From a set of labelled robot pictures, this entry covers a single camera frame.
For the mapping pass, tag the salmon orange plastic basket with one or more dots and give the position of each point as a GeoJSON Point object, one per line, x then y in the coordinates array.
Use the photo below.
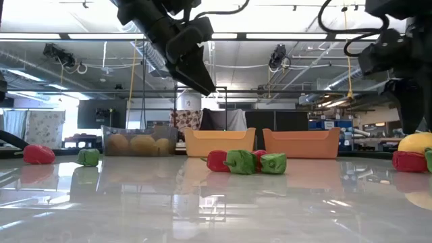
{"type": "Point", "coordinates": [303, 145]}

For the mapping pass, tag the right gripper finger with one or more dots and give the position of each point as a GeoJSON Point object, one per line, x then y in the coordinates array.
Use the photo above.
{"type": "Point", "coordinates": [408, 101]}
{"type": "Point", "coordinates": [429, 101]}

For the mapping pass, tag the black ceiling-hung camera device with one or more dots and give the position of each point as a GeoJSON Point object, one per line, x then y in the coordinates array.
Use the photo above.
{"type": "Point", "coordinates": [59, 54]}
{"type": "Point", "coordinates": [277, 57]}

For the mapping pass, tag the yellow-orange plastic basket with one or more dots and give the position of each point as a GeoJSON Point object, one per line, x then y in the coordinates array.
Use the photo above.
{"type": "Point", "coordinates": [219, 145]}

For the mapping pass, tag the white cylindrical tank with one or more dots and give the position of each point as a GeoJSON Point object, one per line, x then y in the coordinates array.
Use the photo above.
{"type": "Point", "coordinates": [189, 101]}

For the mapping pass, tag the black beam with light strips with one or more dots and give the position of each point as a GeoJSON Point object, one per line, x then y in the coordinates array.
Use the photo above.
{"type": "Point", "coordinates": [241, 36]}

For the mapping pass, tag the black partition panel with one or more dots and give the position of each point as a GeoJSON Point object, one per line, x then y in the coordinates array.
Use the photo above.
{"type": "Point", "coordinates": [292, 119]}
{"type": "Point", "coordinates": [260, 121]}

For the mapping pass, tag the black monitor screen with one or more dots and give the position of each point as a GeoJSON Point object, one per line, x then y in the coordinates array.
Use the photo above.
{"type": "Point", "coordinates": [87, 114]}

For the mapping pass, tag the black cloth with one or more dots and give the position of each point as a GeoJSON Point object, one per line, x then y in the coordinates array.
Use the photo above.
{"type": "Point", "coordinates": [207, 118]}

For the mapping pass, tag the light grey cloth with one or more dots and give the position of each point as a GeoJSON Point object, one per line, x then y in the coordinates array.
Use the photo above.
{"type": "Point", "coordinates": [234, 118]}

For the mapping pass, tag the silver spiral air duct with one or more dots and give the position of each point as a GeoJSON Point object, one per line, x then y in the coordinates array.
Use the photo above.
{"type": "Point", "coordinates": [150, 55]}

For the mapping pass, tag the grey translucent plastic basket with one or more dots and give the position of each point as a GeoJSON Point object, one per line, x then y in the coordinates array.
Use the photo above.
{"type": "Point", "coordinates": [106, 131]}

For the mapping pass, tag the brown patterned cloth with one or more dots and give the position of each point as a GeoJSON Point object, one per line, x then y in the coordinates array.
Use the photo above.
{"type": "Point", "coordinates": [185, 119]}

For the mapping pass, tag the yellow toy fruit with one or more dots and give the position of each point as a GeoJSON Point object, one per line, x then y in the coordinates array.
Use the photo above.
{"type": "Point", "coordinates": [142, 145]}
{"type": "Point", "coordinates": [162, 146]}
{"type": "Point", "coordinates": [118, 144]}
{"type": "Point", "coordinates": [416, 143]}

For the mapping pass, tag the green toy pepper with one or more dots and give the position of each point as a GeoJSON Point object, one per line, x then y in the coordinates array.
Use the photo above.
{"type": "Point", "coordinates": [274, 164]}
{"type": "Point", "coordinates": [88, 157]}
{"type": "Point", "coordinates": [429, 160]}
{"type": "Point", "coordinates": [241, 162]}

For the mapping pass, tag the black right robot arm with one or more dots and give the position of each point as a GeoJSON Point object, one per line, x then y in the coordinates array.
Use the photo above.
{"type": "Point", "coordinates": [398, 6]}

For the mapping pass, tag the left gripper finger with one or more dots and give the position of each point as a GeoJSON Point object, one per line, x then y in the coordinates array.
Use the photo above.
{"type": "Point", "coordinates": [177, 72]}
{"type": "Point", "coordinates": [199, 74]}

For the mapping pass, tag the blue storage bins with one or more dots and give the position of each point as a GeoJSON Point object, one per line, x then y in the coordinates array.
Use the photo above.
{"type": "Point", "coordinates": [317, 125]}

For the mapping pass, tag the red toy pepper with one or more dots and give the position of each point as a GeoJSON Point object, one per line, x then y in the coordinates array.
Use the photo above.
{"type": "Point", "coordinates": [38, 154]}
{"type": "Point", "coordinates": [259, 156]}
{"type": "Point", "coordinates": [216, 161]}
{"type": "Point", "coordinates": [408, 162]}

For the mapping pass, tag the plain white curtain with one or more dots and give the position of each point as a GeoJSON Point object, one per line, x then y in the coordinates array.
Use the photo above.
{"type": "Point", "coordinates": [15, 121]}

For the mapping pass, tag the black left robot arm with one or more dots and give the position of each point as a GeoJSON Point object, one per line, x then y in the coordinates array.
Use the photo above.
{"type": "Point", "coordinates": [141, 13]}

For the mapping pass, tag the floral white curtain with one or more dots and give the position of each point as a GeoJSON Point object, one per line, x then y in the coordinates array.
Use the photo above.
{"type": "Point", "coordinates": [45, 126]}

